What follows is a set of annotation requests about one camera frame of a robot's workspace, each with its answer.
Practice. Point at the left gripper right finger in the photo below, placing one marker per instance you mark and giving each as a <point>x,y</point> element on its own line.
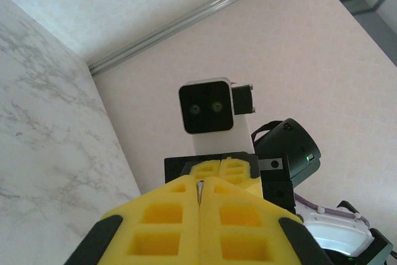
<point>248,231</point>

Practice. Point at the aluminium frame post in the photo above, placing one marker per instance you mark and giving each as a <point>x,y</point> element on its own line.
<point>186,20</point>

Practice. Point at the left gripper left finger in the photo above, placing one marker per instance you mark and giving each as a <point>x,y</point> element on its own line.
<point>155,224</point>

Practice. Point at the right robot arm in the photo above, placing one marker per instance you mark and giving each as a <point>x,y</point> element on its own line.
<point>335,235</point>

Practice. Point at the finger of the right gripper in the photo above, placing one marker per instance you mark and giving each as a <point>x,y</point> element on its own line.
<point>206,169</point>
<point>239,173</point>

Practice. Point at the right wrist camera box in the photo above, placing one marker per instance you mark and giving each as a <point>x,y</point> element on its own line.
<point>206,110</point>

